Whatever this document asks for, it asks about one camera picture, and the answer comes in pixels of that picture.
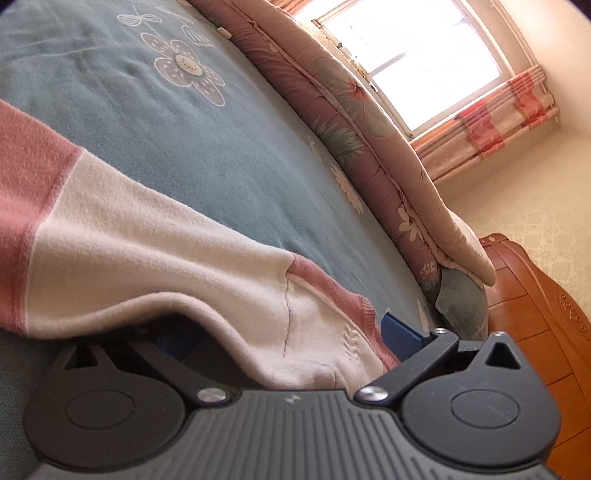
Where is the folded pink floral quilt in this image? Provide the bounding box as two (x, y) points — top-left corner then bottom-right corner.
(187, 0), (498, 297)

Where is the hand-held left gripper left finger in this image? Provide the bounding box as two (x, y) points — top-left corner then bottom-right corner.
(64, 329), (232, 409)

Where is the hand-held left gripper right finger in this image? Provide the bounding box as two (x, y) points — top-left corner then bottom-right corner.
(353, 313), (527, 408)

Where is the pink and white knit sweater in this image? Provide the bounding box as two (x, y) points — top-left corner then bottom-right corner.
(0, 99), (403, 394)

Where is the green printed pillow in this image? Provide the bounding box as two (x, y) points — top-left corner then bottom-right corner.
(434, 267), (489, 340)

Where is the wooden headboard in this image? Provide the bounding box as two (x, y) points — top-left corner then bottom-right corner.
(478, 233), (591, 480)

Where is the bright window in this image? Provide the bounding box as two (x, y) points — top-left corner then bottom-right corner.
(295, 0), (537, 140)

